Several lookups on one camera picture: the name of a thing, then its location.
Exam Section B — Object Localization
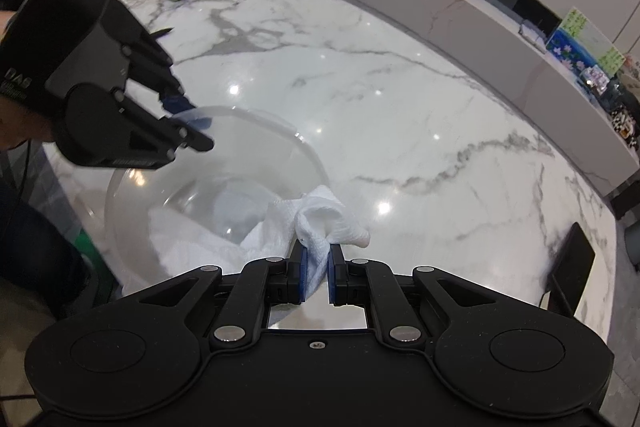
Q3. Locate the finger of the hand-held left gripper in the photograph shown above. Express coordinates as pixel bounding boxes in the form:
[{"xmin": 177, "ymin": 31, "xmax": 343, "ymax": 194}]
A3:
[
  {"xmin": 113, "ymin": 89, "xmax": 216, "ymax": 162},
  {"xmin": 124, "ymin": 37, "xmax": 194, "ymax": 114}
]

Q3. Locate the person's left hand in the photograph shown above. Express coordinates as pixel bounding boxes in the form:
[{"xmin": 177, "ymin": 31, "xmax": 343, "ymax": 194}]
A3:
[{"xmin": 0, "ymin": 99, "xmax": 57, "ymax": 152}]

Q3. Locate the person's blue jeans leg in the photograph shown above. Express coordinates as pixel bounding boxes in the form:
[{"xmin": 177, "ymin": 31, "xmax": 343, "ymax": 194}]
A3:
[{"xmin": 0, "ymin": 182, "xmax": 97, "ymax": 324}]

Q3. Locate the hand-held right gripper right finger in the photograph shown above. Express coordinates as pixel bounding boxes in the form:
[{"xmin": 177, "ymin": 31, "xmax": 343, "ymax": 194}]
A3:
[{"xmin": 327, "ymin": 244, "xmax": 506, "ymax": 349}]

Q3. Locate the white cloth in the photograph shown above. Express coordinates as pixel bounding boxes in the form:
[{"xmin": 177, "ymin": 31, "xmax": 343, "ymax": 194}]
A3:
[{"xmin": 120, "ymin": 185, "xmax": 372, "ymax": 304}]

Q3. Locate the colourful flower painting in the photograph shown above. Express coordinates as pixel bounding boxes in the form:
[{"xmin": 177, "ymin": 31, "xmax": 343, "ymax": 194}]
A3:
[{"xmin": 545, "ymin": 6, "xmax": 627, "ymax": 78}]

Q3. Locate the clear plastic bowl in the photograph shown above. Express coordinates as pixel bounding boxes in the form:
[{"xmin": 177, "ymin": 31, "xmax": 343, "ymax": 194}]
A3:
[{"xmin": 105, "ymin": 105, "xmax": 332, "ymax": 300}]

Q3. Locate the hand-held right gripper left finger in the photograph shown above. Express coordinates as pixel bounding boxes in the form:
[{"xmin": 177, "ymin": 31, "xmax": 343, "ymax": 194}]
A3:
[{"xmin": 120, "ymin": 241, "xmax": 307, "ymax": 350}]

